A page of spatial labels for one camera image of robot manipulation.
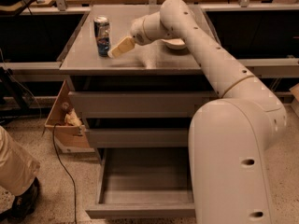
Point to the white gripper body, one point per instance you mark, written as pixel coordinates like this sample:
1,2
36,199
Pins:
137,30

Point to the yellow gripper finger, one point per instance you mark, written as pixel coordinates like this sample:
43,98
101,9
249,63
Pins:
122,47

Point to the redbull can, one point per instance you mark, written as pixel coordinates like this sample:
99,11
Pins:
101,31

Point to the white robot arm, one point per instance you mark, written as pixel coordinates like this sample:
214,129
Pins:
229,135

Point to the grey drawer cabinet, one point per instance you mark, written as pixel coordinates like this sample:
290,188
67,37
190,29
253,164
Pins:
83,53

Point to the grey top drawer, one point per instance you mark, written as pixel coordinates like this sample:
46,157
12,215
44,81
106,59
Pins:
139,104

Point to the grey middle drawer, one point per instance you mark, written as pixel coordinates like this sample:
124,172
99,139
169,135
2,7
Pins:
115,138

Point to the grey open bottom drawer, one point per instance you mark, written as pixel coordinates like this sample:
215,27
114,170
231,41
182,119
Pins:
149,182

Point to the crumpled item in box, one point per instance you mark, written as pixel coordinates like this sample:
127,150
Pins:
72,119

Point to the cardboard box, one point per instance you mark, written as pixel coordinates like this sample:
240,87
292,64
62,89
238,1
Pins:
68,137

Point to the beige trouser leg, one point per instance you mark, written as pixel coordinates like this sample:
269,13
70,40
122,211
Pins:
18,168

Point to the black shoe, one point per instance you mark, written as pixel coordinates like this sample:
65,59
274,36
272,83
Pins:
22,206

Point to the metal rail frame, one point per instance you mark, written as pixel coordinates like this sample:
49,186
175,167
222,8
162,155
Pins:
57,71

